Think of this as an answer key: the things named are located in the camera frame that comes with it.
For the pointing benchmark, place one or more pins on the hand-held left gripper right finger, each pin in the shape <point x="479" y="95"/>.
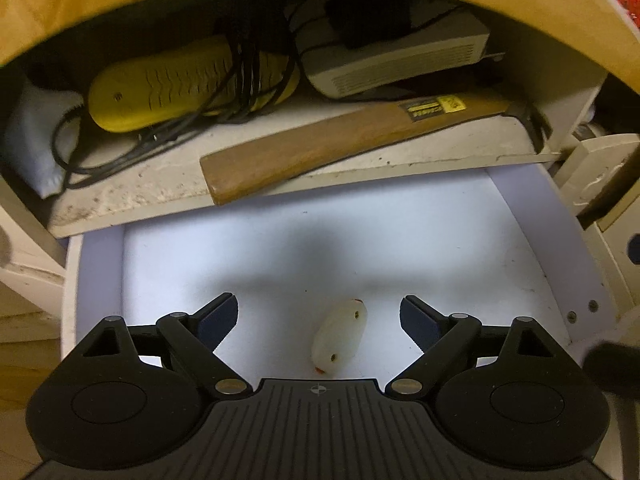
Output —
<point x="417" y="325"/>

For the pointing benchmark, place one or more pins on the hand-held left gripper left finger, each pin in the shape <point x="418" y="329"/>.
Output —
<point x="217" y="317"/>

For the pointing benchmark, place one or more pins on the small white plastic bottle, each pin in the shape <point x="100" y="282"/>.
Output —
<point x="340" y="337"/>

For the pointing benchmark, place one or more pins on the cream cabinet drawer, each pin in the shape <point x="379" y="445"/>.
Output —
<point x="350" y="240"/>

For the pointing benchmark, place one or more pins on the cream small drawer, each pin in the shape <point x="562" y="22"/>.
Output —
<point x="600" y="160"/>

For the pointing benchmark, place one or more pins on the white vented electronic box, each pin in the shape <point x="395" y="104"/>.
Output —
<point x="400" y="67"/>

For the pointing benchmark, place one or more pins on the white cloth bag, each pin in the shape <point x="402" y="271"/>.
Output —
<point x="35" y="135"/>

